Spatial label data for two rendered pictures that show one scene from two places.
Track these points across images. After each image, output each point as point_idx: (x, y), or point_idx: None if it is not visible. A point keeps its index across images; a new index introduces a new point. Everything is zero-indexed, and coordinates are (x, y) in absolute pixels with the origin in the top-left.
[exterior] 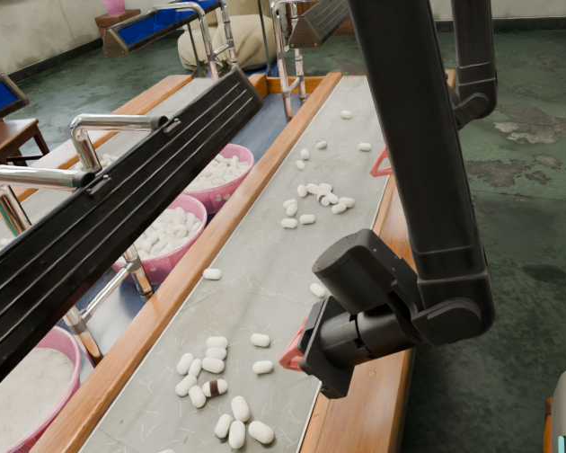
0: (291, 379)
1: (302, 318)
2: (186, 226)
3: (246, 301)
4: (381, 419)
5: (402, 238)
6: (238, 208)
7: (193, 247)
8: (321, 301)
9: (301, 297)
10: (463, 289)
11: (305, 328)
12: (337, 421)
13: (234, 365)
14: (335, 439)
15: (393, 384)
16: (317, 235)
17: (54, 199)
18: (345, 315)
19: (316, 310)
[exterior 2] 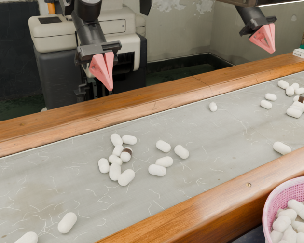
0: (258, 93)
1: (233, 105)
2: (296, 233)
3: (261, 126)
4: (235, 67)
5: (137, 96)
6: (219, 187)
7: (295, 170)
8: (255, 20)
9: (224, 112)
10: None
11: (267, 22)
12: (252, 72)
13: (285, 106)
14: (255, 70)
15: (221, 70)
16: (170, 137)
17: None
18: (256, 7)
19: (259, 20)
